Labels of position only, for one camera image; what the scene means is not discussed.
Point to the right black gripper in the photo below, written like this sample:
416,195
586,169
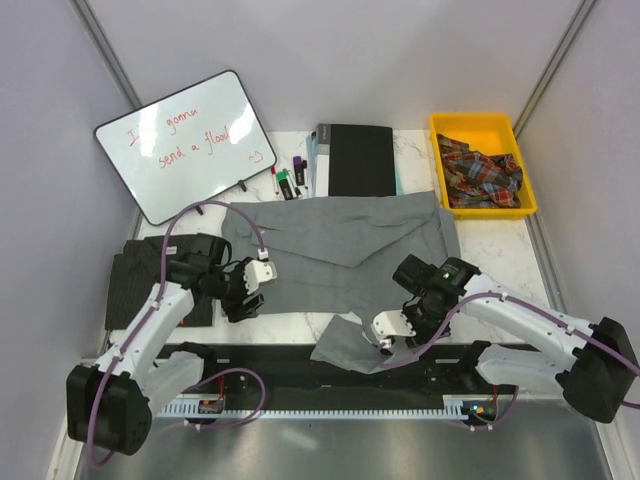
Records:
422,336

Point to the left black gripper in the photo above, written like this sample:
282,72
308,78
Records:
236,311

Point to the grey long sleeve shirt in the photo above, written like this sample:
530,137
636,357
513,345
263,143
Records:
337,255

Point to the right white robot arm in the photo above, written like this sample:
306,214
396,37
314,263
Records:
591,365

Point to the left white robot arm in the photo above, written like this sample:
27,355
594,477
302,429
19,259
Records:
111,403

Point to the folded black striped shirt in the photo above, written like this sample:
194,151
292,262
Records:
135,271

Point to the green black marker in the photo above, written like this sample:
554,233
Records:
284,184

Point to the red marker pen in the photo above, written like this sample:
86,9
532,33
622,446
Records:
275,181

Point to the plaid shirt in bin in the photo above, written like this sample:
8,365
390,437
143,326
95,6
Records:
475,180

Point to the yellow plastic bin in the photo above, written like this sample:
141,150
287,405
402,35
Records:
488,133

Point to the purple black marker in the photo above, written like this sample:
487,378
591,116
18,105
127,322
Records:
299,165

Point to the black folder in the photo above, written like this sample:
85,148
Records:
354,161

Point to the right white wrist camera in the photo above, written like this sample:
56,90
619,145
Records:
388,326

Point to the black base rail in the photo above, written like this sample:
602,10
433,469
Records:
295,382

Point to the white slotted cable duct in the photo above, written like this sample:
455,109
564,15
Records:
185,407

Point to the white whiteboard black frame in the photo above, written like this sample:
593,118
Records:
190,146

